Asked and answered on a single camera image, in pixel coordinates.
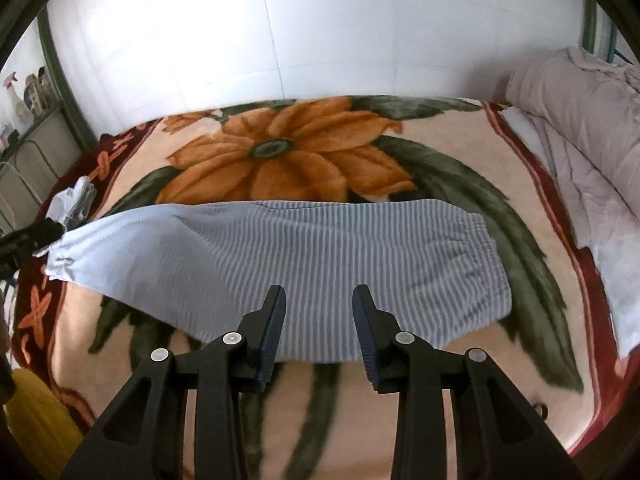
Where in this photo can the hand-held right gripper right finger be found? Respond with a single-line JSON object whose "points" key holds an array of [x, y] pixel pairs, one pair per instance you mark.
{"points": [[367, 340]]}

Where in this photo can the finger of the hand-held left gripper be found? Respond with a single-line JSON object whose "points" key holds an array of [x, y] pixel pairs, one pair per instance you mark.
{"points": [[42, 234]]}

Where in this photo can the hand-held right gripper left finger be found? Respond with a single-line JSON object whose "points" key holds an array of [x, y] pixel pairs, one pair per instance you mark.
{"points": [[270, 340]]}

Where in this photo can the blue striped pants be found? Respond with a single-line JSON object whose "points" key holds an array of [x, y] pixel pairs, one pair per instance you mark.
{"points": [[325, 260]]}

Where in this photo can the folded striped garment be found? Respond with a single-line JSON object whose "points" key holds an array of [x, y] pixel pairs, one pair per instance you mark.
{"points": [[72, 202]]}

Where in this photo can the white spray bottle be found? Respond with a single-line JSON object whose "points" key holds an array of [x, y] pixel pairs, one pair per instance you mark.
{"points": [[20, 107]]}

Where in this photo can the small black button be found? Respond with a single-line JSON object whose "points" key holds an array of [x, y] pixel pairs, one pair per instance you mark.
{"points": [[540, 406]]}

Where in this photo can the yellow fuzzy cloth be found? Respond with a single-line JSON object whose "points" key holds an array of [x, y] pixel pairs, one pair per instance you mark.
{"points": [[40, 420]]}

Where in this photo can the floral fleece blanket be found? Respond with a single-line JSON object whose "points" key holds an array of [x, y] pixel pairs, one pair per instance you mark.
{"points": [[450, 170]]}

